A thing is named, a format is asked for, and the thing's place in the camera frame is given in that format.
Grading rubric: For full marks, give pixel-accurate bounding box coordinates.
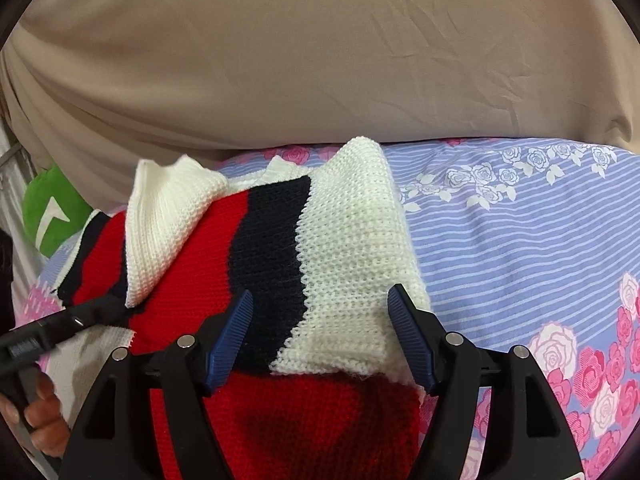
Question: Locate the green plush pillow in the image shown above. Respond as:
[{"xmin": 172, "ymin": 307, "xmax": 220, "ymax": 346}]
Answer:
[{"xmin": 21, "ymin": 165, "xmax": 96, "ymax": 256}]

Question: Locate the beige blanket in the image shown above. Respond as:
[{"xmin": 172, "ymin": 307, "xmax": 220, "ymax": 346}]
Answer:
[{"xmin": 0, "ymin": 0, "xmax": 640, "ymax": 208}]

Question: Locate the red white navy knitted sweater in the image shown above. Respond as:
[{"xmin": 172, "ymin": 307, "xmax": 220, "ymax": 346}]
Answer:
[{"xmin": 52, "ymin": 136, "xmax": 437, "ymax": 480}]

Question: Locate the person's left hand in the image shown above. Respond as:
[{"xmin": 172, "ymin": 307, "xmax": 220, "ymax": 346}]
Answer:
[{"xmin": 0, "ymin": 369, "xmax": 72, "ymax": 459}]

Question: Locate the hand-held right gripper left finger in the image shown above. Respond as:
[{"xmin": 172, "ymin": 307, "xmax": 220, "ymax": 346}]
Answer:
[{"xmin": 59, "ymin": 289, "xmax": 255, "ymax": 480}]

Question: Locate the floral pink blue bedsheet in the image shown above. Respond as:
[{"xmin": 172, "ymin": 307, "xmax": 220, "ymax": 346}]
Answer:
[{"xmin": 12, "ymin": 137, "xmax": 640, "ymax": 480}]

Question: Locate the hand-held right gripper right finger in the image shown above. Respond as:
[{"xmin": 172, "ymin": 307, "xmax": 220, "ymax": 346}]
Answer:
[{"xmin": 387, "ymin": 282, "xmax": 585, "ymax": 480}]

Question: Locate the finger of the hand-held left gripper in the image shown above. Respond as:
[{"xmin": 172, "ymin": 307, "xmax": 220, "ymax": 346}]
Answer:
[{"xmin": 50, "ymin": 294, "xmax": 135, "ymax": 342}]

